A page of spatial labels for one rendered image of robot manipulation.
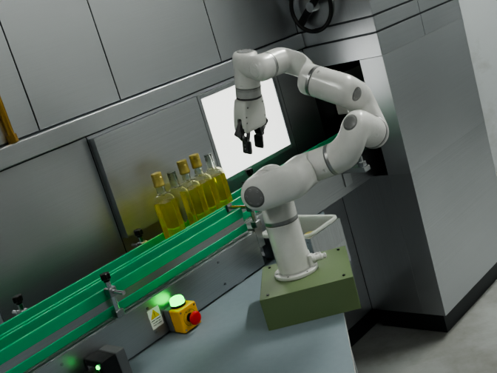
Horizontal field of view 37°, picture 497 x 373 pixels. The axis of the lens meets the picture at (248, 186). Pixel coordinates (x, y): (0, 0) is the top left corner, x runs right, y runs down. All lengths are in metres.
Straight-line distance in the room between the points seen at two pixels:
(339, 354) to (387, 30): 1.57
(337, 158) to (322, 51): 1.27
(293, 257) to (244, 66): 0.55
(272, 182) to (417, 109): 1.35
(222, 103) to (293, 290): 0.99
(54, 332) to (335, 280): 0.74
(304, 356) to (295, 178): 0.44
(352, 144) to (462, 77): 1.69
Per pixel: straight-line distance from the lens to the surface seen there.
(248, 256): 2.40
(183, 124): 2.60
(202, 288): 2.27
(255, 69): 2.05
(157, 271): 2.18
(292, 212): 2.01
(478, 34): 5.17
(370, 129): 1.87
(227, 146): 2.73
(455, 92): 3.42
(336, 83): 1.92
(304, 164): 1.88
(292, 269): 2.04
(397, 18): 3.08
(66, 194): 2.33
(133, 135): 2.45
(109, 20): 2.50
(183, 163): 2.40
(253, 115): 2.16
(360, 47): 3.00
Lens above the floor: 1.59
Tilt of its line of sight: 14 degrees down
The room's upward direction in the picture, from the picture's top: 17 degrees counter-clockwise
